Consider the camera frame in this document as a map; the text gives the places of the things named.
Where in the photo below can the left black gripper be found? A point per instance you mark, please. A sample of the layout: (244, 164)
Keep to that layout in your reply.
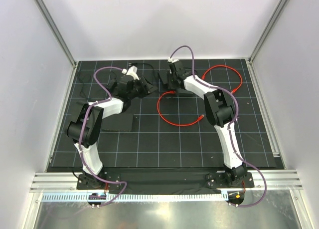
(146, 89)

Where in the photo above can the aluminium corner post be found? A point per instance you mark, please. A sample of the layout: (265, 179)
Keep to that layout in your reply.
(54, 29)
(268, 28)

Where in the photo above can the small black plug adapter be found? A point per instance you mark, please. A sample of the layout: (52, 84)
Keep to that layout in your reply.
(111, 85)

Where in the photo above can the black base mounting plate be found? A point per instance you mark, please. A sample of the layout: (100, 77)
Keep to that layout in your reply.
(176, 181)

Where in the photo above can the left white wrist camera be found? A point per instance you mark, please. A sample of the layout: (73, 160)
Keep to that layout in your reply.
(132, 71)

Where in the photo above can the aluminium front frame rail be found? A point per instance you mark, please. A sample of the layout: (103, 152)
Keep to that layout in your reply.
(275, 179)

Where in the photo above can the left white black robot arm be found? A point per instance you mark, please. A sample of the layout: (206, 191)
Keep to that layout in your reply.
(85, 128)

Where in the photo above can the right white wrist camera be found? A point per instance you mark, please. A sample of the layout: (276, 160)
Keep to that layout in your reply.
(171, 60)

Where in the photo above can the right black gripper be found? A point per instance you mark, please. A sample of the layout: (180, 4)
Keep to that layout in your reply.
(171, 86)

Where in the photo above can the right aluminium corner post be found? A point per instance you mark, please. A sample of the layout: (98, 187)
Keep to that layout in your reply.
(268, 28)

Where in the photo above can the black network switch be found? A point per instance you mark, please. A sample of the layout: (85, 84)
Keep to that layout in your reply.
(184, 93)
(118, 123)

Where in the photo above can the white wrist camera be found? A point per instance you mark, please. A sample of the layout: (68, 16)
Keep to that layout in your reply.
(171, 60)
(132, 71)

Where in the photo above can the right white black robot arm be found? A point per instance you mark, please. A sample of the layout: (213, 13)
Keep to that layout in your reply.
(221, 111)

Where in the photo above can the white slotted cable duct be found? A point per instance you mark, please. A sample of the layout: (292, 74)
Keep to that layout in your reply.
(92, 197)

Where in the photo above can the left aluminium corner post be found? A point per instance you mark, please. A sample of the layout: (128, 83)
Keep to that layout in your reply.
(54, 29)

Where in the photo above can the black grid mat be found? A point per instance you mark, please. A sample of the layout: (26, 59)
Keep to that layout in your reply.
(168, 131)

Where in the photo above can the black power adapter brick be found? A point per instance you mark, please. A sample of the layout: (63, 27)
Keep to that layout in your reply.
(164, 77)

